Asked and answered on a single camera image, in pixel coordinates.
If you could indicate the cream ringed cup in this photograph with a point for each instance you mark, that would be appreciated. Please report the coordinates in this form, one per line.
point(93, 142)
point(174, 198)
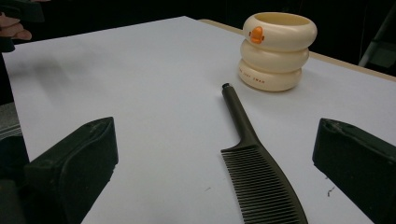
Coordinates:
point(277, 49)

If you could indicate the white table mat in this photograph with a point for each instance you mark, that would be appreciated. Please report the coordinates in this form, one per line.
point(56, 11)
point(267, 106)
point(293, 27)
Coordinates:
point(155, 77)

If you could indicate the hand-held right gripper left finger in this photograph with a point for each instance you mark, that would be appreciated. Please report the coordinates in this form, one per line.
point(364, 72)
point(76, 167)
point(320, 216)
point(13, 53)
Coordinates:
point(74, 168)

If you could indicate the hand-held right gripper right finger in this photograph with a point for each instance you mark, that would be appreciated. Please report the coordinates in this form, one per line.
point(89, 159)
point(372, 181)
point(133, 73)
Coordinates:
point(358, 155)

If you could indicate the grey metal stand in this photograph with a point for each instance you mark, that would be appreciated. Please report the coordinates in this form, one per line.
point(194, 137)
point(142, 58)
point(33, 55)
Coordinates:
point(378, 46)

